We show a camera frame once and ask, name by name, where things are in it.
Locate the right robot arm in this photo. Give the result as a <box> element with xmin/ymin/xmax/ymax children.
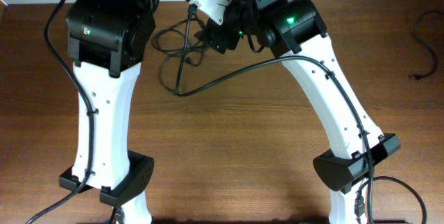
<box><xmin>188</xmin><ymin>0</ymin><xmax>400</xmax><ymax>223</ymax></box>

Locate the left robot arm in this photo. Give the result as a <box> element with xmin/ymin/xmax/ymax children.
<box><xmin>59</xmin><ymin>0</ymin><xmax>159</xmax><ymax>223</ymax></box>

